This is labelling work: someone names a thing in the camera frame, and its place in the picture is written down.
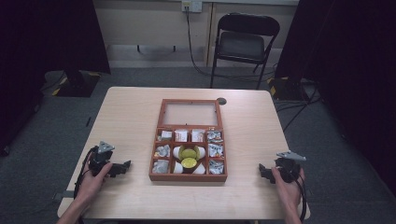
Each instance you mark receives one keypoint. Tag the black folding chair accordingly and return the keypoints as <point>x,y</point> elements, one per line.
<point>243,43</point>

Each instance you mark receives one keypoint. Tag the small black floor object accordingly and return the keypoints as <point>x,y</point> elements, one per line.
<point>88,121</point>

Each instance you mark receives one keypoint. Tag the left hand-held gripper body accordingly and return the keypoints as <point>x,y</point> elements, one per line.
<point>101,157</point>

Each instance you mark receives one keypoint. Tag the person's right hand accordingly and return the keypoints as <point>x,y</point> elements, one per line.
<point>288,193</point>

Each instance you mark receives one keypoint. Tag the green lidded jar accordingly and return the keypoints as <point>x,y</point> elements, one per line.
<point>189,163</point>
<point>189,153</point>

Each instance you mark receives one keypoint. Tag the grey table edge bracket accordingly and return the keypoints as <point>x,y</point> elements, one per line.
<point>63,195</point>

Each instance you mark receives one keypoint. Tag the dark curtain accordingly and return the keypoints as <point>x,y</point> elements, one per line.
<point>46,34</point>
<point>348,62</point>

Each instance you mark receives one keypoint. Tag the black and yellow stand base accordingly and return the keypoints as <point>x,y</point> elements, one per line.
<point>74,82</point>
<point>288,88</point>

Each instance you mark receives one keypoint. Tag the white wall socket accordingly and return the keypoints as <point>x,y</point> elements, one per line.
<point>192,5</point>

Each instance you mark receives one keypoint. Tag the white creamer cup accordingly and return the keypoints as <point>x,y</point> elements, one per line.
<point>200,169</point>
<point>202,152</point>
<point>178,168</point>
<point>176,152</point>

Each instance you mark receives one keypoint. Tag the person's left hand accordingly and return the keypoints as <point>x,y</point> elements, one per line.
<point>93,183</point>

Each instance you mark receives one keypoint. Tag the wooden compartment box with lid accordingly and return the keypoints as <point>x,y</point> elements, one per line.
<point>190,114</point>

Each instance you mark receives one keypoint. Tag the silver and blue packet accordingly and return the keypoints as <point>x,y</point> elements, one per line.
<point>215,150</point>
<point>216,167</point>
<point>214,136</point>

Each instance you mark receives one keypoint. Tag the white and red packet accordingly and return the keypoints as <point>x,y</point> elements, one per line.
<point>181,136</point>
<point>197,135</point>

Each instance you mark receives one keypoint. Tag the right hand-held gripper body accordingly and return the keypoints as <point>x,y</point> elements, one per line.
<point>288,166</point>

